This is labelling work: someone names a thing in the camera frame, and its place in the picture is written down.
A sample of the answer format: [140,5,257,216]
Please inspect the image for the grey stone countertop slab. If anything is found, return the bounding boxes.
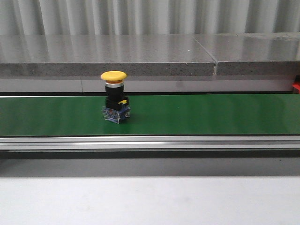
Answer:
[0,35,215,77]

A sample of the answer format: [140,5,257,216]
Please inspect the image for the green conveyor belt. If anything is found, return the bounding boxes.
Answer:
[0,94,300,136]

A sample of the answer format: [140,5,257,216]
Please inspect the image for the red plastic object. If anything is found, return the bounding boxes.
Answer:
[292,82,300,94]

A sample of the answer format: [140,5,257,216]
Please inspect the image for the white pleated curtain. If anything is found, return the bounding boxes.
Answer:
[0,0,300,35]

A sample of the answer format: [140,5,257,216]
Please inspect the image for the aluminium conveyor side rail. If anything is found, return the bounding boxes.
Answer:
[0,135,300,153]

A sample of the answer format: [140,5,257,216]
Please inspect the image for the yellow mushroom push button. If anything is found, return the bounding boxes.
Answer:
[101,71,130,124]

